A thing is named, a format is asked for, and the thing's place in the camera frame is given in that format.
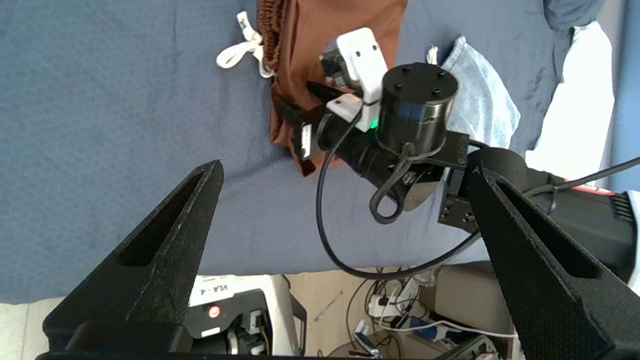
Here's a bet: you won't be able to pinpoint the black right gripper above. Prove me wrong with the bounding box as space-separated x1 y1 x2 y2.
272 81 406 193

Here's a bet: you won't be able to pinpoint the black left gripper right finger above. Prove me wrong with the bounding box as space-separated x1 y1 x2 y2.
465 162 640 360

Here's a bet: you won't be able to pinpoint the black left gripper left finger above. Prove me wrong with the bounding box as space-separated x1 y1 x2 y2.
42 160 225 356

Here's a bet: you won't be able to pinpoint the rust brown shorts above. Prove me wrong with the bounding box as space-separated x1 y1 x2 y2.
216 0 408 177

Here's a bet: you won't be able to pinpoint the light blue denim jeans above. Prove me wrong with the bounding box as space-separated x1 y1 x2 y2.
425 35 522 151

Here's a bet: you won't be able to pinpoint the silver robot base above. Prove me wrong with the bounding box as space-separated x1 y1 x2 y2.
187 274 308 357

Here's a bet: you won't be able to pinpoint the grey box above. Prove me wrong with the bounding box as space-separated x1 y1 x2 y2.
434 262 507 331

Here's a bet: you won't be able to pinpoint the black robot torso linkage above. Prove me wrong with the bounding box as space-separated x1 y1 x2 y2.
185 317 275 357

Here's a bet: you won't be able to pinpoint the blue bed sheet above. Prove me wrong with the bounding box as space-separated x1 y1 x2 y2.
0 0 608 305

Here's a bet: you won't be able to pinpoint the small silver stick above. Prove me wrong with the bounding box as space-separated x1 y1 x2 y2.
314 289 345 323

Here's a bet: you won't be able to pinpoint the round brown disc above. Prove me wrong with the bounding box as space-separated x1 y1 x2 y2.
325 341 401 358

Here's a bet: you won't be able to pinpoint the white power cable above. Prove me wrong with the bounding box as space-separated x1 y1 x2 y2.
380 317 516 341

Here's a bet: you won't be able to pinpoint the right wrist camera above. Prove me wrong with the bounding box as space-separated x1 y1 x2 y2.
319 27 460 158

